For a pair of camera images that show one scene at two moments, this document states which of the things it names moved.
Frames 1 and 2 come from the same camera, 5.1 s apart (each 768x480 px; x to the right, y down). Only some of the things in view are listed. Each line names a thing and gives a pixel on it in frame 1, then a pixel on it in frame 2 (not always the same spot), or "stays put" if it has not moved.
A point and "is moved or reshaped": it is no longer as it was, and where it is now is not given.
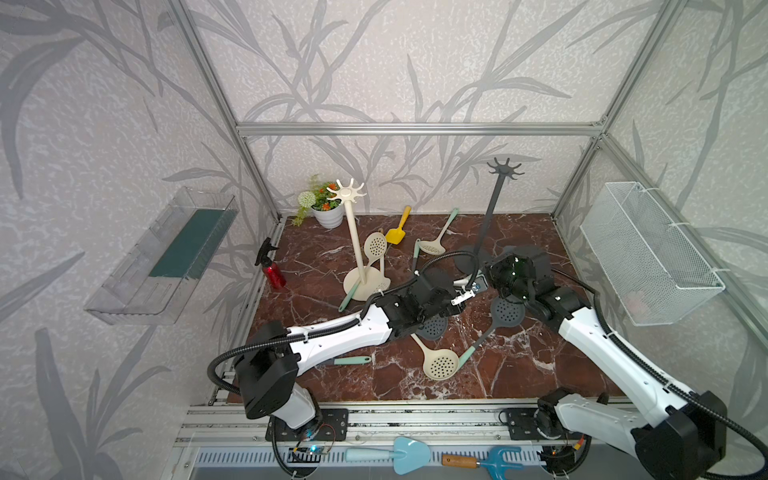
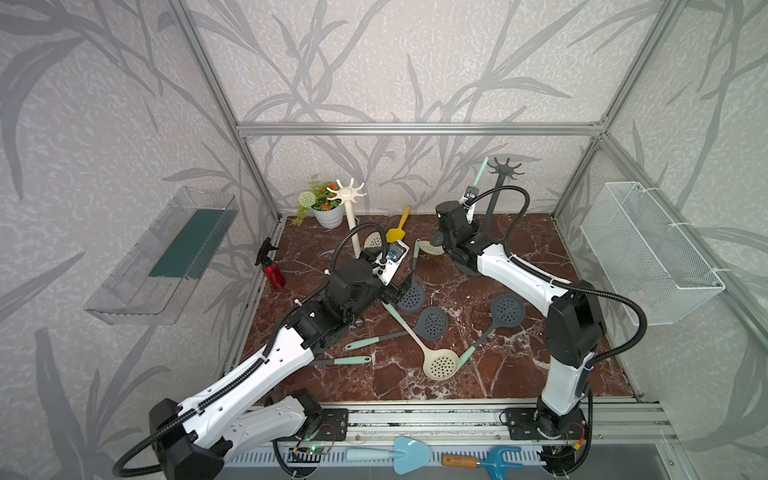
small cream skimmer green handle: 435,247 stays put
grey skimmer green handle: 505,312 to 481,171
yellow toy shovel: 396,235 stays put
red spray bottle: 271,269 stays put
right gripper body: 502,276 to 474,226
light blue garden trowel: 408,455 stays put
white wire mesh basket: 652,271 stays put
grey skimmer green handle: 434,328 stays put
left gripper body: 442,307 to 371,291
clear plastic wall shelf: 152,285 stays put
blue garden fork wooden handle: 472,462 stays put
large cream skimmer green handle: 441,364 is moved or reshaped
